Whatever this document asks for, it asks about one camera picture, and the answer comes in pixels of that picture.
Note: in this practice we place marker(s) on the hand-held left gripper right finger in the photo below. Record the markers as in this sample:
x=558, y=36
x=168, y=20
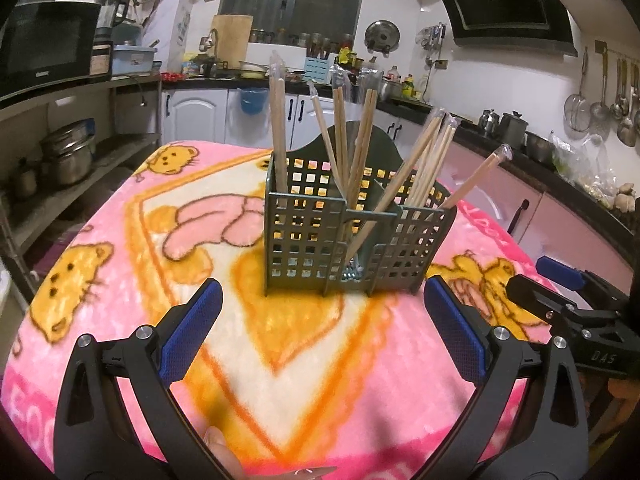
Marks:
x=455, y=330

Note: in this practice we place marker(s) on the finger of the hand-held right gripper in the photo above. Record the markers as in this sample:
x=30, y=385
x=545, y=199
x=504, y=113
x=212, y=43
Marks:
x=535, y=297
x=565, y=272

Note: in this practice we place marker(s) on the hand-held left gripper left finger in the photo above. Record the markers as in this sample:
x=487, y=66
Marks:
x=192, y=330

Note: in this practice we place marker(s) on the green plastic utensil holder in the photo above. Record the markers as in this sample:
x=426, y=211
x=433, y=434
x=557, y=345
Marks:
x=300, y=240

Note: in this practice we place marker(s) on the group of chopsticks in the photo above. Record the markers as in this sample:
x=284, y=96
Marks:
x=279, y=135

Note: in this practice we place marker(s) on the person's left hand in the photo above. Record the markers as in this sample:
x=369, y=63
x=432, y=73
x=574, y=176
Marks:
x=220, y=445

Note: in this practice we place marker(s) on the pink kitchen cabinets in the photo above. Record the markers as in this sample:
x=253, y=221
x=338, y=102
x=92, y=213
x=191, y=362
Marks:
x=565, y=230

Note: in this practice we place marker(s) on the pink printed blanket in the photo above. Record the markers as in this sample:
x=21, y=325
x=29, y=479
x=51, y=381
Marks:
x=125, y=350

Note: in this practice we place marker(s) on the black kitchen countertop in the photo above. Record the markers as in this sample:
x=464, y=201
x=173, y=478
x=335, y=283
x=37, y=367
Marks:
x=575, y=197

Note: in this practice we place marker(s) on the ginger roots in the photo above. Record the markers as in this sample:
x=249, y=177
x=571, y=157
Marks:
x=625, y=197

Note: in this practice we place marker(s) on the clear plastic food bag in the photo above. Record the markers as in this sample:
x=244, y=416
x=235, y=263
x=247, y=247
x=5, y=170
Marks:
x=580, y=160

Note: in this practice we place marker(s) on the steel saucepan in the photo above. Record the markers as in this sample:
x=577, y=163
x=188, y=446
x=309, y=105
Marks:
x=539, y=147

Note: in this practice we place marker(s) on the large steel kettle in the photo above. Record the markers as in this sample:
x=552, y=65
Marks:
x=514, y=132

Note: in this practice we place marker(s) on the steel mesh strainer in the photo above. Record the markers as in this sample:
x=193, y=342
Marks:
x=576, y=110

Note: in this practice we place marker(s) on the small steel kettle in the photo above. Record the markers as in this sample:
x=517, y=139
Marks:
x=488, y=121

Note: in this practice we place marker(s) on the stacked steel pots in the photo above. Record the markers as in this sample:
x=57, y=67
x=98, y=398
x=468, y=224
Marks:
x=67, y=160

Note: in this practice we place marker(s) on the white kitchen cabinets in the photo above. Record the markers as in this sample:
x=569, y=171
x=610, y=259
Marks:
x=195, y=115

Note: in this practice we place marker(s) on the small dark pot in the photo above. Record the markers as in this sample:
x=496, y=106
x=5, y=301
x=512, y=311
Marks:
x=25, y=180

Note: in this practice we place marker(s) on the blue hanging bin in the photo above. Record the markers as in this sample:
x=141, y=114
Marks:
x=252, y=102

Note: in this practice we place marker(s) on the steel cooking pot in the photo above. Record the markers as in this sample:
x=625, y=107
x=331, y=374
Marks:
x=389, y=90

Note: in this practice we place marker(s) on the white enamel pot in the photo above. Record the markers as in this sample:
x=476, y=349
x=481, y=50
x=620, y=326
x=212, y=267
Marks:
x=252, y=70

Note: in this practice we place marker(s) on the metal shelf rack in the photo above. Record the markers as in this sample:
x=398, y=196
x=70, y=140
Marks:
x=60, y=92

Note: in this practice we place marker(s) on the blue plastic dish tray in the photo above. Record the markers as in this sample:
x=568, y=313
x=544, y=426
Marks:
x=132, y=60

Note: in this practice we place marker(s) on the black range hood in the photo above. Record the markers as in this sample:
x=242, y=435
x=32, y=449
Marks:
x=500, y=0

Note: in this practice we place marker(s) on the steel faucet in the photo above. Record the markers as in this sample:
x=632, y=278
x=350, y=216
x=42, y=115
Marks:
x=210, y=40

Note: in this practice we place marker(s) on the blue knife holder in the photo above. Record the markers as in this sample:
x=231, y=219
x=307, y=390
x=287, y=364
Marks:
x=320, y=67

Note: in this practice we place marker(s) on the wooden cutting board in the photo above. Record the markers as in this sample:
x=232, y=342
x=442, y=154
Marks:
x=232, y=40

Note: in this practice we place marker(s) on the yellow bottle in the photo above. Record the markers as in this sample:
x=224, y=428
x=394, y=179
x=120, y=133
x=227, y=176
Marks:
x=346, y=56

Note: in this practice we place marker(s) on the steel pot lid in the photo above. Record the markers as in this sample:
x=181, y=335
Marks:
x=382, y=35

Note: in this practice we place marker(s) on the row of spice jars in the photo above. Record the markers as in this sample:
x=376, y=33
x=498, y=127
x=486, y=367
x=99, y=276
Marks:
x=300, y=38

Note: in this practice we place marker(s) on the black microwave oven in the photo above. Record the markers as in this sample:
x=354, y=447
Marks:
x=45, y=45

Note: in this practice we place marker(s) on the blender jug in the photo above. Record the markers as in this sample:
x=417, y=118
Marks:
x=110, y=10

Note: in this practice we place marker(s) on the wall power socket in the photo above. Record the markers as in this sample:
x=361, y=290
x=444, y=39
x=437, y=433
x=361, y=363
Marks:
x=440, y=64

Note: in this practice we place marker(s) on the white wall cabinet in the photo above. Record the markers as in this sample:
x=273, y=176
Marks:
x=585, y=5

